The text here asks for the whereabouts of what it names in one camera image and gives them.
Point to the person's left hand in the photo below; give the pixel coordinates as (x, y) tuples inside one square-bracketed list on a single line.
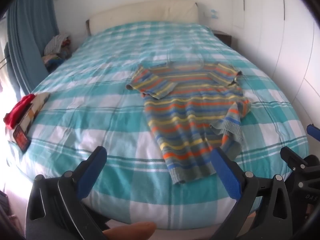
[(135, 231)]

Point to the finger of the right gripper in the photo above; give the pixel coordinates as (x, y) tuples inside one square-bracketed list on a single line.
[(291, 156), (313, 131)]

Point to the red black book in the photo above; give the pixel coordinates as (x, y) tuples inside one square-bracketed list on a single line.
[(21, 139)]

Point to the pile of clothes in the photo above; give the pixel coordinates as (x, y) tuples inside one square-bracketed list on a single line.
[(57, 51)]

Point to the teal plaid bed cover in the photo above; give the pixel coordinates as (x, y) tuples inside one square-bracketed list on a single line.
[(89, 106)]

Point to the dark bedside table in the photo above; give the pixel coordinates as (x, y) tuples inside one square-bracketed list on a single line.
[(223, 37)]

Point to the wall socket with stickers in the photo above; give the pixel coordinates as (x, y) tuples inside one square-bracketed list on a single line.
[(210, 14)]

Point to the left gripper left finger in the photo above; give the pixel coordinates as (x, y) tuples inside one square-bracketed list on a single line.
[(55, 210)]

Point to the striped knit sweater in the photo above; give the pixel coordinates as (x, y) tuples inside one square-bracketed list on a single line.
[(192, 109)]

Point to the red folded cloth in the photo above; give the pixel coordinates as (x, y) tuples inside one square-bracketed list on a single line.
[(11, 118)]

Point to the cream padded headboard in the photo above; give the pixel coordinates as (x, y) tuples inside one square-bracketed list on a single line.
[(180, 11)]

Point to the white wardrobe doors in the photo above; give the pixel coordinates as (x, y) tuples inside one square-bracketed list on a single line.
[(281, 38)]

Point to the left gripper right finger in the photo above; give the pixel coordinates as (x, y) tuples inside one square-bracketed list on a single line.
[(273, 219)]

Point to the blue curtain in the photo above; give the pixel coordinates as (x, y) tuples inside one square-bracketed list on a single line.
[(31, 24)]

